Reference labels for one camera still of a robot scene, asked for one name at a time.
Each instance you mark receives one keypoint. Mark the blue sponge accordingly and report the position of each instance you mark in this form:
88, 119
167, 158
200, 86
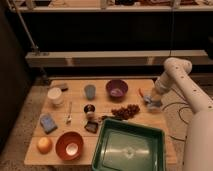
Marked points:
47, 123

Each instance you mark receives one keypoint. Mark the white cup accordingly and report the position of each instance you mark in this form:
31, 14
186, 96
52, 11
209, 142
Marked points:
55, 96

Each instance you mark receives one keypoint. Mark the orange carrot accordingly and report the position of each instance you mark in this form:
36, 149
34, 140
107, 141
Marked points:
141, 93

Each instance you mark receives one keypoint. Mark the wooden table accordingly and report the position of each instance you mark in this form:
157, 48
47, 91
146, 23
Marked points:
103, 104

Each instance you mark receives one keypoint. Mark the orange fruit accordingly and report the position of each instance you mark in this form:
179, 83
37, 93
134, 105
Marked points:
44, 145

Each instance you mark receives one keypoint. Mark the white metal shelf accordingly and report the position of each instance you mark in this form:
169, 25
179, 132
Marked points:
89, 33

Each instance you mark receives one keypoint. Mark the red bowl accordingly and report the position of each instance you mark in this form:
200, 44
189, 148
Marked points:
69, 146

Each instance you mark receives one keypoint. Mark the dark brown block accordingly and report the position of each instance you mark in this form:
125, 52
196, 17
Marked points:
62, 87

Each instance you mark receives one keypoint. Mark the blue cup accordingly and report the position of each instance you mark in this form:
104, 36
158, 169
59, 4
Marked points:
90, 91

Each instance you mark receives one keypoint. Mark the small dark square item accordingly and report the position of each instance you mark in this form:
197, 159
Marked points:
91, 126

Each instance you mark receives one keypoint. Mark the green plastic tray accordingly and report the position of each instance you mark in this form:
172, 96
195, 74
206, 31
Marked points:
124, 146

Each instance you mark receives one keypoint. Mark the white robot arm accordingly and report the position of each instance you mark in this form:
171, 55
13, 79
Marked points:
198, 150

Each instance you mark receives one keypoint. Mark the bunch of dark grapes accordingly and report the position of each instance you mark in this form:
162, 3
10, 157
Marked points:
127, 112

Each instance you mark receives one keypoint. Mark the small dark metal cup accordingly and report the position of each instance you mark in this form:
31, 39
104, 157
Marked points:
89, 108

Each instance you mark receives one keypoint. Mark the purple bowl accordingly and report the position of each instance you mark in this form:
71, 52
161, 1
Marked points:
116, 88

